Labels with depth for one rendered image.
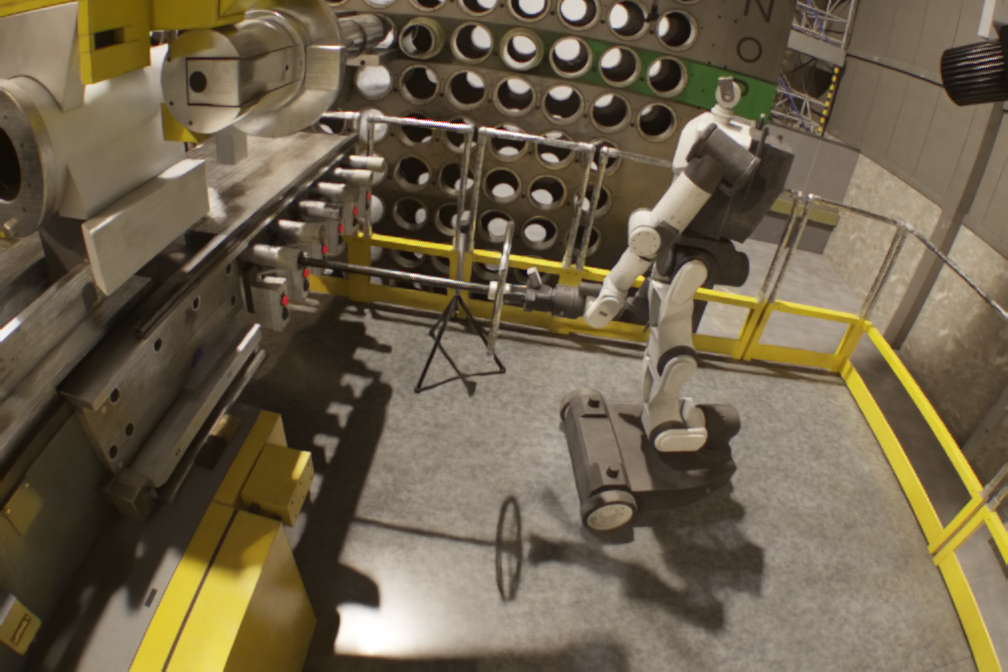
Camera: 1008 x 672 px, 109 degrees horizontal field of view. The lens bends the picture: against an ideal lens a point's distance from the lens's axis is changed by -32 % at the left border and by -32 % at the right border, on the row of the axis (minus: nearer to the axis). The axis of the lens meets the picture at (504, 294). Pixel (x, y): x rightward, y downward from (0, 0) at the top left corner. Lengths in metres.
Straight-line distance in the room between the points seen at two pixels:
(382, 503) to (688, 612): 1.14
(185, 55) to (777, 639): 2.34
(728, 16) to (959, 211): 6.43
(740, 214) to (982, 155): 7.75
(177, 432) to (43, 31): 0.92
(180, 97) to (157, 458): 0.78
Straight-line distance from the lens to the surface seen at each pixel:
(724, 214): 1.44
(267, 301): 1.64
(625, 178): 3.33
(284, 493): 1.28
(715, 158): 1.24
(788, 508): 2.44
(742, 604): 2.06
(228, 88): 1.05
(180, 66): 1.12
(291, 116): 1.32
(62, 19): 1.07
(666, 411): 1.92
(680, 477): 2.05
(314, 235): 1.66
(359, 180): 2.11
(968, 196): 9.07
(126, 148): 1.21
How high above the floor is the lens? 1.61
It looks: 32 degrees down
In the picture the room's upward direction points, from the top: 9 degrees clockwise
